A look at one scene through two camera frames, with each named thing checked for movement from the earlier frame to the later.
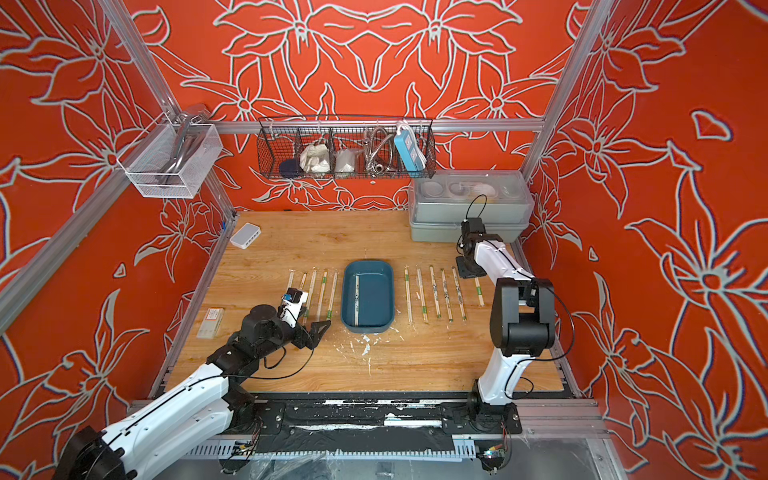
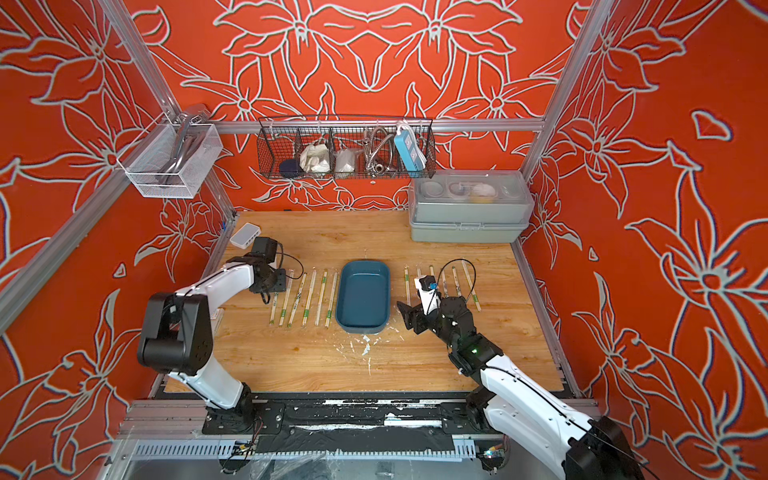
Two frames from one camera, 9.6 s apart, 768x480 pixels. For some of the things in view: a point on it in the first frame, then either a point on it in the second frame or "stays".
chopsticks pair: (447, 296) stays
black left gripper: (313, 339) to (280, 283)
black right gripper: (463, 271) to (413, 316)
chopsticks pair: (408, 295) stays
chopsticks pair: (323, 285) stays
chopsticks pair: (459, 294) stays
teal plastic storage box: (376, 296) stays
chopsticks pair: (356, 313) to (274, 305)
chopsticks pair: (312, 285) stays
